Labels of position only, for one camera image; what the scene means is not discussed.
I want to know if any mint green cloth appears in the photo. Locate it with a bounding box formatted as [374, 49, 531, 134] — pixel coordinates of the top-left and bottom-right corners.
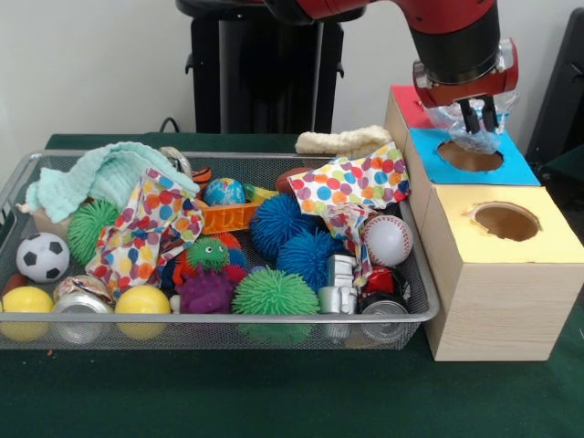
[25, 141, 201, 224]

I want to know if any green covered side table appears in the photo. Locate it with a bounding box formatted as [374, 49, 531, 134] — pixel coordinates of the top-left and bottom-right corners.
[541, 145, 584, 183]

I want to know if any wooden box with three holes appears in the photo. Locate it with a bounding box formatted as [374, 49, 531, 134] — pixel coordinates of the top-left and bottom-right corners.
[382, 84, 584, 362]

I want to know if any blue spiky ball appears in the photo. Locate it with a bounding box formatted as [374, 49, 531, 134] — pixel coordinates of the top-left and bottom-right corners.
[249, 193, 348, 291]

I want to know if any white baseball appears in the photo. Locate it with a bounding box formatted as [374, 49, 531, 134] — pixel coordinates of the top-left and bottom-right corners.
[361, 214, 414, 268]

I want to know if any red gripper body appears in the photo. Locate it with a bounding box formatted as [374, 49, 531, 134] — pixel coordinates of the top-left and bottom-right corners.
[412, 37, 520, 110]

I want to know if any silver mesh bin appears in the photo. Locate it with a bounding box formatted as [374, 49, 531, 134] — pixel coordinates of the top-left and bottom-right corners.
[0, 150, 442, 351]

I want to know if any smooth yellow ball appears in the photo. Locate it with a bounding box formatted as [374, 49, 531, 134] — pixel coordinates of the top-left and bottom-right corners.
[0, 286, 56, 342]

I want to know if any cream cloth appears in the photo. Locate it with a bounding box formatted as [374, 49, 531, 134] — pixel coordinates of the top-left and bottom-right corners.
[295, 124, 394, 155]

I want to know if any yellow tennis ball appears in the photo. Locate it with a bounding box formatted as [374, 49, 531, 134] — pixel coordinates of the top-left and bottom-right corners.
[114, 286, 172, 341]

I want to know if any purple spiky toy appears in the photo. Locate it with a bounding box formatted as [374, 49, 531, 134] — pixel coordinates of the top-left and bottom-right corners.
[175, 264, 238, 315]

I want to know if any black and white soccer ball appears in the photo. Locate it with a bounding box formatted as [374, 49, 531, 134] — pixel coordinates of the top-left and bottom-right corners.
[16, 232, 71, 284]

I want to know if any silver toy robot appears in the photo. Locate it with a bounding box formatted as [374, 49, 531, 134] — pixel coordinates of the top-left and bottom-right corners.
[318, 254, 360, 315]

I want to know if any dark green table cloth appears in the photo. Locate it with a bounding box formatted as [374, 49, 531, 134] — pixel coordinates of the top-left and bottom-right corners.
[0, 131, 584, 438]

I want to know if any polka dot cloth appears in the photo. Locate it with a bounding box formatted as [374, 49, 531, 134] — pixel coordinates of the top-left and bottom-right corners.
[85, 167, 205, 300]
[289, 142, 412, 215]

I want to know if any black upright panel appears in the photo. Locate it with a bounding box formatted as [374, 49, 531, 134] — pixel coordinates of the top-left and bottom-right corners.
[524, 6, 584, 211]

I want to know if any brown toy football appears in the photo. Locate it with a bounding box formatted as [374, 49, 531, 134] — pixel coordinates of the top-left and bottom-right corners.
[276, 167, 316, 193]

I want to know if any black cable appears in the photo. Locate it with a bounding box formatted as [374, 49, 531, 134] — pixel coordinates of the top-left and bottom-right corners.
[159, 117, 197, 134]

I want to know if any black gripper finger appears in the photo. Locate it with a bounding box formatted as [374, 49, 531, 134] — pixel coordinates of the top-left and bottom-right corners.
[458, 99, 481, 135]
[481, 94, 501, 133]

